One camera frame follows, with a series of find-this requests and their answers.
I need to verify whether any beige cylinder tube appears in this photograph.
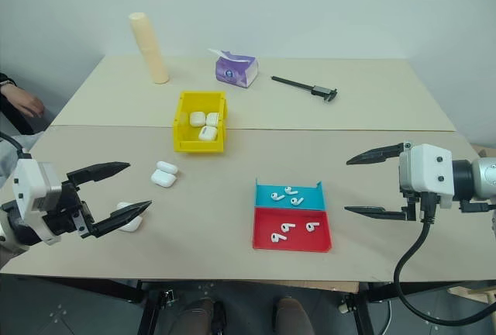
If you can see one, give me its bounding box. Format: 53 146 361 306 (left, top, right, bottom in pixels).
129 12 171 85

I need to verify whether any light wooden frame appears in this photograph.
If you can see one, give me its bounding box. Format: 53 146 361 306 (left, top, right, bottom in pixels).
447 282 496 308

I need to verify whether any dark brown rounded shape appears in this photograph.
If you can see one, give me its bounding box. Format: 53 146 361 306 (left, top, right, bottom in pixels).
181 296 228 335

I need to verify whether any black digital caliper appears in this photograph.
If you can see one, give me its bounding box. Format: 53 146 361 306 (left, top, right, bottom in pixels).
270 75 341 105

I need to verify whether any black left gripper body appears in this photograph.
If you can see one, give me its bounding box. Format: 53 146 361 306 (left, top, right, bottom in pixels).
43 179 97 240

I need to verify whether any blue plastic tray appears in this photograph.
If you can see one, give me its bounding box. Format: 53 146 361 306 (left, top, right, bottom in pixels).
254 181 326 212

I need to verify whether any thin white cable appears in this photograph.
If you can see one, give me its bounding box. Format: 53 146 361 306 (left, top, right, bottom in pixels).
381 299 393 335

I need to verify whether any yellow plastic bin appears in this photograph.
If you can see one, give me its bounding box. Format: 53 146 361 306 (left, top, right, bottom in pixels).
172 92 229 155

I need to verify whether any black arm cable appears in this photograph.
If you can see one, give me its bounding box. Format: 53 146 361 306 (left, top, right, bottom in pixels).
0 132 29 158
393 193 496 326

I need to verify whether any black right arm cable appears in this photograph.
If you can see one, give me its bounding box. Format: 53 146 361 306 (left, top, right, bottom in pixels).
393 193 496 326

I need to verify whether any red plastic tray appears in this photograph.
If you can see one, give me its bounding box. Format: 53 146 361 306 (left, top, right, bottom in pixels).
252 206 334 253

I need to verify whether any person's left hand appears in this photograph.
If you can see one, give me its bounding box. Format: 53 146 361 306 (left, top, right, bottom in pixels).
0 85 46 116

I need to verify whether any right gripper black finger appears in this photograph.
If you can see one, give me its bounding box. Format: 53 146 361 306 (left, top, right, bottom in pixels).
346 141 412 166
343 202 414 223

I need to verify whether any person in black hoodie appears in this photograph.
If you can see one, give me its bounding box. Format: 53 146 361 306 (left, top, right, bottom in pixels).
0 72 36 136

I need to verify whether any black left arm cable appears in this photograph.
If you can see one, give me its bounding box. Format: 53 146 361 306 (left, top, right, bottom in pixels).
0 132 29 158

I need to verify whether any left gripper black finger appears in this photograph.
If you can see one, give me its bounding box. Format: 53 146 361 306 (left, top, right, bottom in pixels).
66 161 131 192
91 200 153 239

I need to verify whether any purple tissue pack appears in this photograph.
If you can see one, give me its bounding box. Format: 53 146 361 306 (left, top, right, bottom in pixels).
208 48 260 88

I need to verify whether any black metal table frame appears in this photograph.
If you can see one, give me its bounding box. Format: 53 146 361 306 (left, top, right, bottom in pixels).
0 272 496 335

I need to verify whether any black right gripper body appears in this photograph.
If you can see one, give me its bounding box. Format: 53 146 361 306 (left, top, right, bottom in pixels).
401 189 441 223

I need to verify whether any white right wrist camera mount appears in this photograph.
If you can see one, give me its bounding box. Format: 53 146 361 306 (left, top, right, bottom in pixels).
398 143 453 209

